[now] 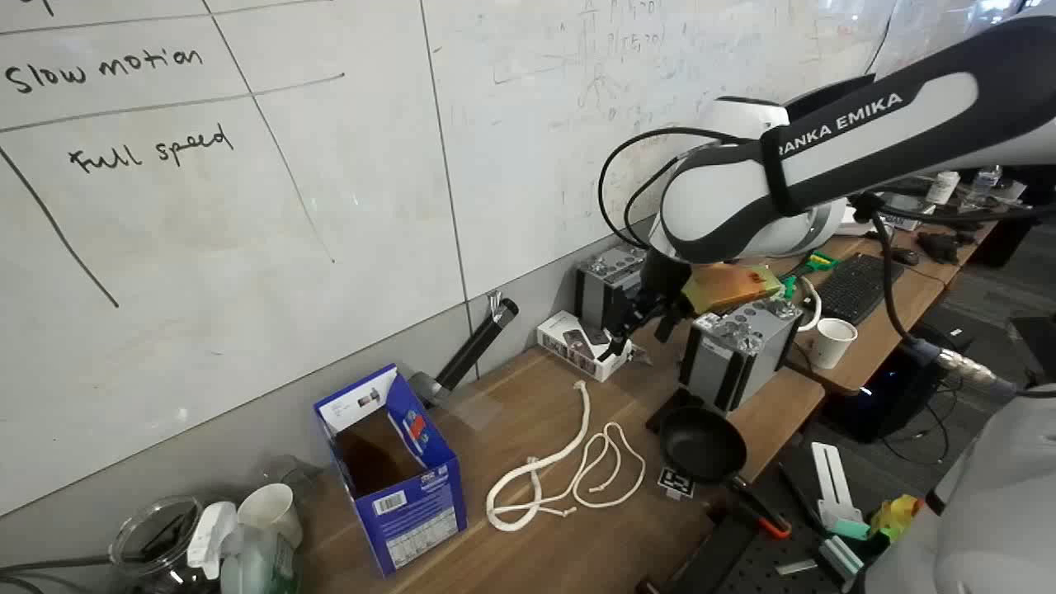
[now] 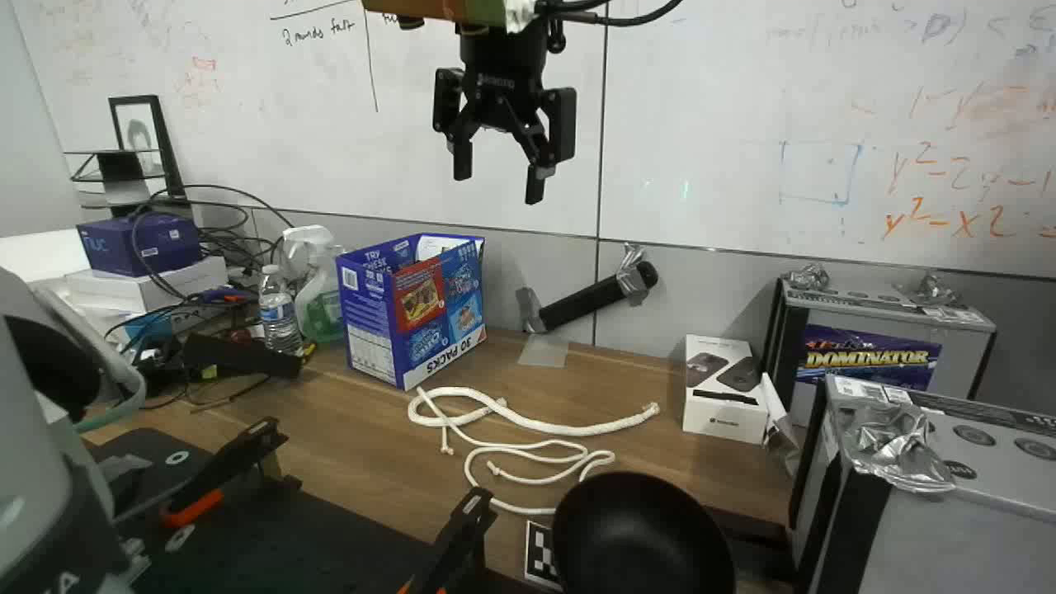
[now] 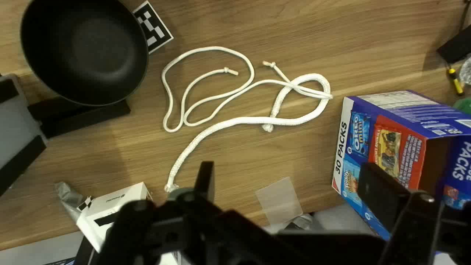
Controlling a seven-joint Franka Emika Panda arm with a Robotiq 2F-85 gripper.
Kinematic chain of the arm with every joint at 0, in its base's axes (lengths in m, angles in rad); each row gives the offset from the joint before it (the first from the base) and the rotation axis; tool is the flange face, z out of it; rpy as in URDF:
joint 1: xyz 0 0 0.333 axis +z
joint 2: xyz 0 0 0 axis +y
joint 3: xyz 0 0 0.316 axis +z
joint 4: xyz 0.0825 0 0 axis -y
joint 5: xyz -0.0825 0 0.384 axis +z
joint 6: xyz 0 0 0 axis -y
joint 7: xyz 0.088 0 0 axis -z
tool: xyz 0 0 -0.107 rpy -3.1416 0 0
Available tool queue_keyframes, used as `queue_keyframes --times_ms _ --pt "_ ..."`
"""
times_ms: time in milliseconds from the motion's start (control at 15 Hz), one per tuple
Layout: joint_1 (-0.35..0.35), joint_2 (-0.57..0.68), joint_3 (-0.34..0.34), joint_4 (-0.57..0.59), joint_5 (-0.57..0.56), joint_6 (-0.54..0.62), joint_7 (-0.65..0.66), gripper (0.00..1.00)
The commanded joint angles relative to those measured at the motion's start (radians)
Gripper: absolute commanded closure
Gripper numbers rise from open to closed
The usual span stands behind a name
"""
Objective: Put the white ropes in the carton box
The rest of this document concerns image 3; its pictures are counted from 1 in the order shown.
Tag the clear tape patch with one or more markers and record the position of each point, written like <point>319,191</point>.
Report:
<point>278,202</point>

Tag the white small product box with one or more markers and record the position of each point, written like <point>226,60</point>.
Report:
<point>94,216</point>

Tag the black white fiducial marker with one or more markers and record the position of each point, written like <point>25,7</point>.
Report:
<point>154,30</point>

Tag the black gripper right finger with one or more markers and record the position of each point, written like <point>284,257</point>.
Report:
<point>382,199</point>

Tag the black clamp bracket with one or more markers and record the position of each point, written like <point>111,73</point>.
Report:
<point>23,129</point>

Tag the black frying pan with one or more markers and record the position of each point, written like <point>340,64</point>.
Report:
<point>88,52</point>

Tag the blue Oreo carton box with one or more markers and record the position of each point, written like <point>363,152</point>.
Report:
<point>421,143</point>

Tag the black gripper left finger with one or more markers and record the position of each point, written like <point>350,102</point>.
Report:
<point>204,185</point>

